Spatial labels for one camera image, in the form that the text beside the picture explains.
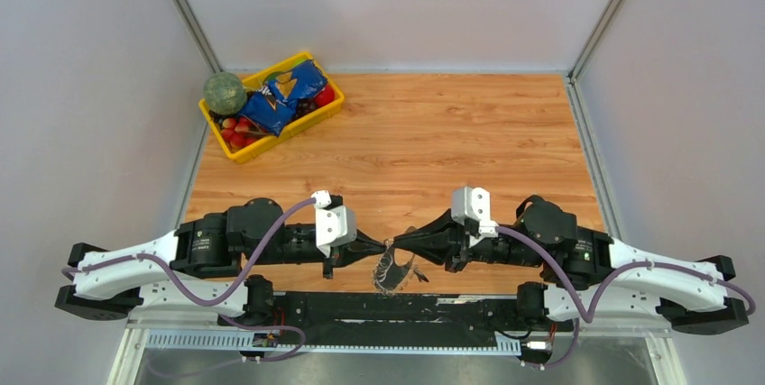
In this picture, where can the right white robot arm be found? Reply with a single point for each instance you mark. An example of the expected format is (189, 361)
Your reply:
(584, 274)

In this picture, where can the white slotted cable duct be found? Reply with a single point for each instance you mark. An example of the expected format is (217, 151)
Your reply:
(252, 341)

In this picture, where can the red tomato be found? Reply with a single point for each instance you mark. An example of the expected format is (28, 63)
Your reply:
(324, 97)

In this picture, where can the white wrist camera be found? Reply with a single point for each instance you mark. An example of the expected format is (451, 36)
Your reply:
(335, 223)
(471, 208)

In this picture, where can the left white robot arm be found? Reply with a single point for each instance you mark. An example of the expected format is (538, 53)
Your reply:
(205, 264)

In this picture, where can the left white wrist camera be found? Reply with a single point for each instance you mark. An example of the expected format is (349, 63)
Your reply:
(335, 223)

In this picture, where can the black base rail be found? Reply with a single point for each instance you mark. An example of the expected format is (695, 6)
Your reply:
(408, 319)

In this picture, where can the silver keyring plate with rings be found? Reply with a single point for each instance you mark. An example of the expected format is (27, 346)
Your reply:
(390, 277)

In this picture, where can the yellow plastic bin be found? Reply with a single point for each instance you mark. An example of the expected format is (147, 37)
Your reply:
(266, 140)

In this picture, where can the green melon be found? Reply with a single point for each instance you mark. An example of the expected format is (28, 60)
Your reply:
(224, 93)

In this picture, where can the blue snack bag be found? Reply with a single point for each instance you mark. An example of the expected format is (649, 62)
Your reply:
(273, 105)

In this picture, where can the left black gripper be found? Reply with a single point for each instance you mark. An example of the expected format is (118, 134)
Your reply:
(350, 253)

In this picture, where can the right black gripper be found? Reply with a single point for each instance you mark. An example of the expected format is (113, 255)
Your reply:
(441, 241)

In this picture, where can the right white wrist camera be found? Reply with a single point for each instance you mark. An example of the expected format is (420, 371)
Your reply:
(471, 208)

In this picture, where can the dark grapes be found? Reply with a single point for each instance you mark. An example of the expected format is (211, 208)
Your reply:
(304, 107)

